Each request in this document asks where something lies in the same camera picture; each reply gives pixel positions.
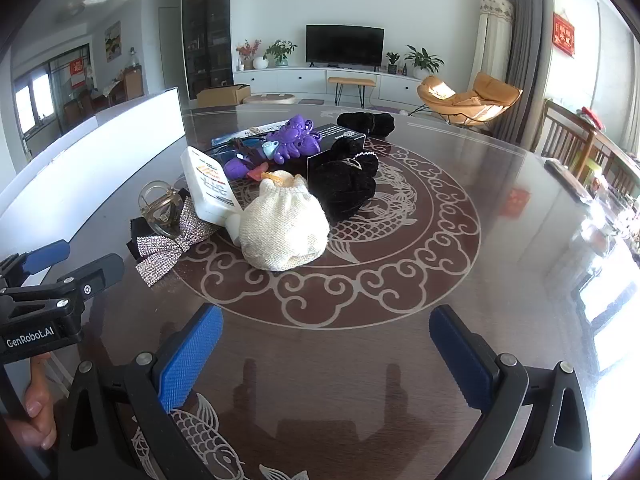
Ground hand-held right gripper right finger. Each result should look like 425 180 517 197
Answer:
429 304 593 480

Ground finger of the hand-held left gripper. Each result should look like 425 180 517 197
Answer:
0 253 125 336
0 240 71 288

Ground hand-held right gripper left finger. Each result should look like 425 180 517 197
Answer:
59 303 224 480

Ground rhinestone bow hair clip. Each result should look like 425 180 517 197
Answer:
130 192 222 288

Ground clear hair claw clip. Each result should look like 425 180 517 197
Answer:
138 180 184 238

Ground large white storage box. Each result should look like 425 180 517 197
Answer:
0 86 187 261

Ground white lotion tube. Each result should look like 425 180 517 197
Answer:
180 146 246 248

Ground cream knitted pouch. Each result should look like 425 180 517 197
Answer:
238 170 331 272

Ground dark hair clip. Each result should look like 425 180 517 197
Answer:
215 136 266 160

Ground black velvet pouch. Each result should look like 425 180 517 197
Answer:
306 137 379 224

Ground purple octopus toy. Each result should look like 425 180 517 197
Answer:
265 115 322 165

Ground dark fish patterned desktop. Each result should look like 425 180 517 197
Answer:
0 102 640 480

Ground person's left hand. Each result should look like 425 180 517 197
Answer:
4 351 60 452

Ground blue white carton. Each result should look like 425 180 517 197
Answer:
211 126 281 147

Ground wooden dining chair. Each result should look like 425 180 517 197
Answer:
123 66 145 101

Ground cardboard box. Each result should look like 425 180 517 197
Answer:
196 83 251 108

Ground white door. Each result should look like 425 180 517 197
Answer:
159 6 182 91

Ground oval beige pet bed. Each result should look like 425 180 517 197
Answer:
245 92 297 106

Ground black velvet scrunchie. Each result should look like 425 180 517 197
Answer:
336 111 396 137

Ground black printed box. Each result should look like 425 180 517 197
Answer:
307 122 369 161

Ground tall dark display cabinet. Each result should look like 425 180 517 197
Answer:
181 0 232 103

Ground red flowers in vase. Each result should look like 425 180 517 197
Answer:
236 39 262 71

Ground orange lounge chair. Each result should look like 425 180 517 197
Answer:
416 71 523 128

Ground white television cabinet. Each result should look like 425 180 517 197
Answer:
233 66 426 106

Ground red cloth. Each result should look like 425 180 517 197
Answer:
577 106 608 128

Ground green plant glass vase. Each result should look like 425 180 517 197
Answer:
263 39 298 67

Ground orange bench metal legs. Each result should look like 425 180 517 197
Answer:
327 76 377 108

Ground large potted plant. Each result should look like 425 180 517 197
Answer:
404 45 445 80

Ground grey curtain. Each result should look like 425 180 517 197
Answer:
492 0 543 148

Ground white floral covered appliance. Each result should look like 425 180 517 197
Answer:
467 0 516 88

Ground black television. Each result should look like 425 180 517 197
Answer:
306 24 385 68

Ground framed wall painting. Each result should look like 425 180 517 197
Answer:
104 21 122 63

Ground red wall hanging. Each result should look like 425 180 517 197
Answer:
552 10 577 57

